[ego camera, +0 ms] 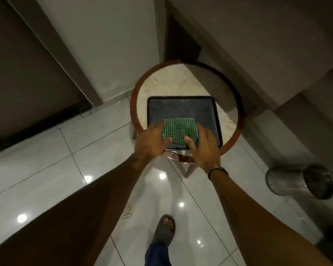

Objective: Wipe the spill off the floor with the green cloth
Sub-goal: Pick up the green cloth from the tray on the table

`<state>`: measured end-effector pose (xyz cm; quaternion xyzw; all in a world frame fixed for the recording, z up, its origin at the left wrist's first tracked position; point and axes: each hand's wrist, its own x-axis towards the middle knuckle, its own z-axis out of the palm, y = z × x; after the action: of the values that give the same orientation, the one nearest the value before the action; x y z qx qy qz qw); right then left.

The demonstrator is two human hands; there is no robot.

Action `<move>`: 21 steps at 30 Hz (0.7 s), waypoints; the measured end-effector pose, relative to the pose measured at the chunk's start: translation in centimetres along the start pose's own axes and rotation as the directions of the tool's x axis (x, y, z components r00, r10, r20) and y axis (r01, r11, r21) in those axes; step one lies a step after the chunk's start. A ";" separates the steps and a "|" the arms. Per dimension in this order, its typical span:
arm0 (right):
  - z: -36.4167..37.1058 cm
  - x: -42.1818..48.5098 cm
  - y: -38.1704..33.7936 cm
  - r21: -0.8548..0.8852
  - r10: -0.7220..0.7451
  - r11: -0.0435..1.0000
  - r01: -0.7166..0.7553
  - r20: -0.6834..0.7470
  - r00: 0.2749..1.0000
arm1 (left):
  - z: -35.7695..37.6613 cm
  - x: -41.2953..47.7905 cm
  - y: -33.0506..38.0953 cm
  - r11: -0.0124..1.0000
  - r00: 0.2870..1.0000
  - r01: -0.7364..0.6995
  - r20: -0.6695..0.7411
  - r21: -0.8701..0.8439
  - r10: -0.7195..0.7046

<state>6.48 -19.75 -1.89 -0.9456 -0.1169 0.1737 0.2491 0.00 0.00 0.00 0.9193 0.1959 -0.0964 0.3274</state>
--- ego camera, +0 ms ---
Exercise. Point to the person's left hand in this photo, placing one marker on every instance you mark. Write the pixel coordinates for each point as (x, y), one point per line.
(148, 142)

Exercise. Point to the person's right hand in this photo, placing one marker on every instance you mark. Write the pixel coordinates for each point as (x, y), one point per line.
(206, 152)

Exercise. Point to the person's right thumb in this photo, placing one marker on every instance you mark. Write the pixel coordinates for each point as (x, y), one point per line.
(190, 144)

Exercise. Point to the person's left thumb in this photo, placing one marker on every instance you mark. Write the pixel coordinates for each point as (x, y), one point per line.
(167, 141)

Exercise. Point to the green checkered cloth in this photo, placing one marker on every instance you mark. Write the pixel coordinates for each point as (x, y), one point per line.
(180, 130)

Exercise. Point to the person's left forearm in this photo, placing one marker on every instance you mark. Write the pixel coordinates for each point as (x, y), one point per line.
(80, 216)

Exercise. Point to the person's right forearm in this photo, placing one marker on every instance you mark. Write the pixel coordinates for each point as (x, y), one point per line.
(255, 224)

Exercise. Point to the black textured tray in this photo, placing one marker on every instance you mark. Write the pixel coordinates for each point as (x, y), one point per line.
(183, 108)

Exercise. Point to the black wristband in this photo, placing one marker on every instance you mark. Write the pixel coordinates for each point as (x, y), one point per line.
(217, 170)

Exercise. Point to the round wooden-rimmed marble table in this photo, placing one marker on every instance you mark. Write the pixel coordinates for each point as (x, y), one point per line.
(172, 83)

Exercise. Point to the rubber band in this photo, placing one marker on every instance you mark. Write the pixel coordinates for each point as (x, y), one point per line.
(126, 212)

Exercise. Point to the steel trash bin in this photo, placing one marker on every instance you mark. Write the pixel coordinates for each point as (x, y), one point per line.
(297, 181)

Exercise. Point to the person's blue trouser leg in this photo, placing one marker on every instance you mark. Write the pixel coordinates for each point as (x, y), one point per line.
(156, 256)

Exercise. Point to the dark brown door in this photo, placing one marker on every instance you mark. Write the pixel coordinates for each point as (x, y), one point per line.
(25, 71)

